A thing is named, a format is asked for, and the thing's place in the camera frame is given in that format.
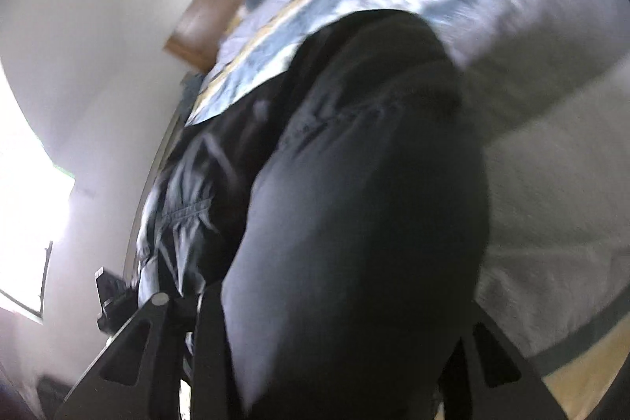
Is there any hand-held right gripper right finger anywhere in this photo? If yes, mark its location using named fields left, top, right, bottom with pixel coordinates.
left=435, top=301, right=568, bottom=420

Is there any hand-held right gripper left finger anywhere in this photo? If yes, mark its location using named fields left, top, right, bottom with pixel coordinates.
left=53, top=289, right=233, bottom=420

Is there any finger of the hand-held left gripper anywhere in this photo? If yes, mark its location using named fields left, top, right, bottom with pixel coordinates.
left=94, top=267, right=139, bottom=338

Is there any black puffer jacket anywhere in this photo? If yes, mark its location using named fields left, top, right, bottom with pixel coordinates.
left=134, top=9, right=493, bottom=420

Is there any window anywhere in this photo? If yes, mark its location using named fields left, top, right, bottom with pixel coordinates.
left=0, top=76, right=77, bottom=320

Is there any wooden bed headboard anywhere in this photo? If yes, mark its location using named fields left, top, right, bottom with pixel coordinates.
left=164, top=0, right=279, bottom=74

